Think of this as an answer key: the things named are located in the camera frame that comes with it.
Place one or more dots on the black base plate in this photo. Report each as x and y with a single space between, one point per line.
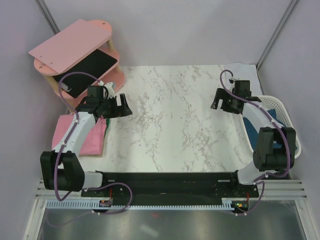
215 184

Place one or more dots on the folded pink t shirt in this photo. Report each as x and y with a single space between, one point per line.
63 124

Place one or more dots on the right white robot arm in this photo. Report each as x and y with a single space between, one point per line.
275 146

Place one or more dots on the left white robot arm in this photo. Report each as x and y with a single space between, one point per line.
61 169

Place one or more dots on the white cloth in corner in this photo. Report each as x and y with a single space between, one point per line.
246 72

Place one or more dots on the green item under shirt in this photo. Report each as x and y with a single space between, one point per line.
107 123

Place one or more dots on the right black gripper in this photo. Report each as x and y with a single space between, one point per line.
222 94

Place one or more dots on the small white shelf clip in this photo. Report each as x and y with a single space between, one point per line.
65 88

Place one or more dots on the white plastic laundry basket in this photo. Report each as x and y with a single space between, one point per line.
269 103

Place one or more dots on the pink wooden shelf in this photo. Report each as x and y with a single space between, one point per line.
67 48

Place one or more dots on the white cable duct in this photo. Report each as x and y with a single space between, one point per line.
95 204

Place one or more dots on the aluminium rail frame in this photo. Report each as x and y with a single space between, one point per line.
275 189

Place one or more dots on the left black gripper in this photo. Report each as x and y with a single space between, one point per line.
123 110

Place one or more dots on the black mat on shelf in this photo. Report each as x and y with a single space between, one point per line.
95 64

